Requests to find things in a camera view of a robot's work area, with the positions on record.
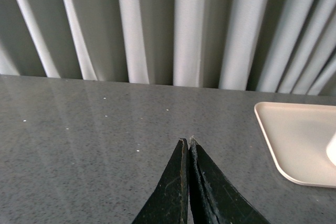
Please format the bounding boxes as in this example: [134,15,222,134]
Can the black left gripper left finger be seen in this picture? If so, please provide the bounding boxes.
[133,138,190,223]

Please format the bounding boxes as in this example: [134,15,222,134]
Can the grey pleated curtain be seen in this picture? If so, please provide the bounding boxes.
[1,0,335,95]

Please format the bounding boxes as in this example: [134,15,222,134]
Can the beige rectangular tray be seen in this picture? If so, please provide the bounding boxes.
[254,102,335,188]

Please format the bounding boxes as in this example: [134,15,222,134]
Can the white smiley face mug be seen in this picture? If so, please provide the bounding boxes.
[326,133,336,166]

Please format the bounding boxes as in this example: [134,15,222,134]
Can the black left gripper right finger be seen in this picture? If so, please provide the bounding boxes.
[189,137,269,223]

